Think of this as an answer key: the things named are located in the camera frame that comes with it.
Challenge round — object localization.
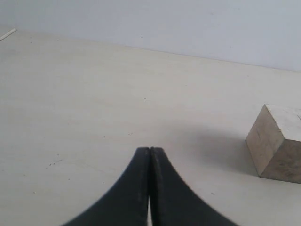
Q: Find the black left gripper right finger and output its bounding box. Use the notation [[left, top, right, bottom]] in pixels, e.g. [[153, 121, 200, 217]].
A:
[[149, 147, 235, 226]]

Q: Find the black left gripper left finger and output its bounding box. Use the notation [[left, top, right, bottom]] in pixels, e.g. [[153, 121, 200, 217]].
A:
[[65, 147, 150, 226]]

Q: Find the largest wooden cube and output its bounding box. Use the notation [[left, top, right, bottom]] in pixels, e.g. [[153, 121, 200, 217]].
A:
[[246, 104, 301, 183]]

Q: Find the white strip on table edge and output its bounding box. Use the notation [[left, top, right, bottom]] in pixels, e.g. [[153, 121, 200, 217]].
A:
[[0, 28, 16, 41]]

